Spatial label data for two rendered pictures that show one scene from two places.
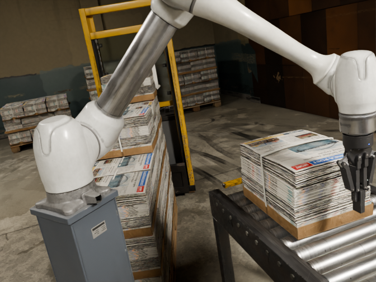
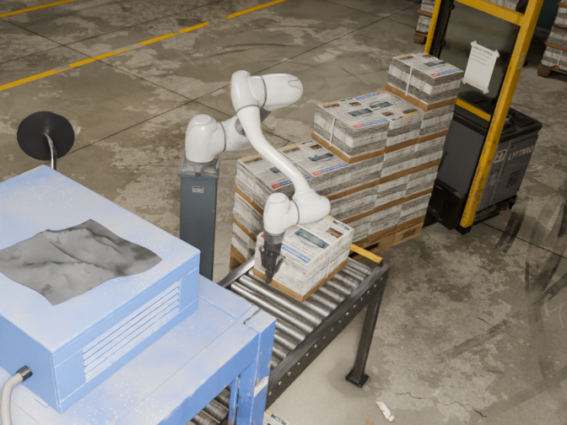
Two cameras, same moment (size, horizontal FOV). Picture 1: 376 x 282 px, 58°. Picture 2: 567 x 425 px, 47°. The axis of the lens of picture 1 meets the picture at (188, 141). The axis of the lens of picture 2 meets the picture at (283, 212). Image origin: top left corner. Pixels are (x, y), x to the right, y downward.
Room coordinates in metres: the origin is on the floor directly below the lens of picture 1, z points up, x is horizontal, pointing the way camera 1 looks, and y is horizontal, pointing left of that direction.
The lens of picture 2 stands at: (-0.57, -2.11, 2.76)
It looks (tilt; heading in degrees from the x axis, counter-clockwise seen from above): 34 degrees down; 48
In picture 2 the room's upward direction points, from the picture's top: 7 degrees clockwise
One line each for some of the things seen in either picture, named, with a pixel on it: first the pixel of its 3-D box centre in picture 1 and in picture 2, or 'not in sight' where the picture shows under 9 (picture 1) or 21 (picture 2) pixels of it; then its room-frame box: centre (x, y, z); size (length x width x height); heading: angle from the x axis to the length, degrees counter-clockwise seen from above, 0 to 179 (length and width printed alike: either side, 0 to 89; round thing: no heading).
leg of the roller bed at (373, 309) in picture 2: not in sight; (367, 334); (1.50, -0.56, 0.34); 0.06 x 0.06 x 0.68; 17
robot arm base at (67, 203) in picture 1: (75, 192); (199, 162); (1.03, 0.39, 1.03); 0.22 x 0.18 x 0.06; 53
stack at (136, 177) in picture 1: (137, 216); (322, 207); (2.00, 0.40, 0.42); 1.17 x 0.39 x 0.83; 179
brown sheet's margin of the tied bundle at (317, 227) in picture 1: (320, 210); (287, 277); (1.02, -0.40, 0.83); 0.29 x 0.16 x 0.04; 105
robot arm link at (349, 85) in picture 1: (355, 80); (279, 211); (0.88, -0.46, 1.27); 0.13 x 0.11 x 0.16; 166
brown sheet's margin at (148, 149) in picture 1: (126, 146); (347, 142); (2.13, 0.40, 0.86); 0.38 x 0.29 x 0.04; 87
